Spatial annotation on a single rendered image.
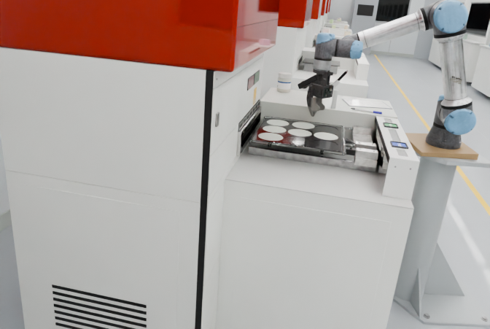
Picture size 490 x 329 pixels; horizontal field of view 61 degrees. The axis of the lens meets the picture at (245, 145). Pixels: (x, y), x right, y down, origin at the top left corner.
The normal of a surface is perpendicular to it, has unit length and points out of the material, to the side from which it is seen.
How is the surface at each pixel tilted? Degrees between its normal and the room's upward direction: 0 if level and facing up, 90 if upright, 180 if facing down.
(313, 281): 90
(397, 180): 90
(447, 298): 0
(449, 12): 86
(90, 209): 90
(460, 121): 100
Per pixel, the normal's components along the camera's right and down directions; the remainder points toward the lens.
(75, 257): -0.21, 0.31
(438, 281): 0.01, 0.33
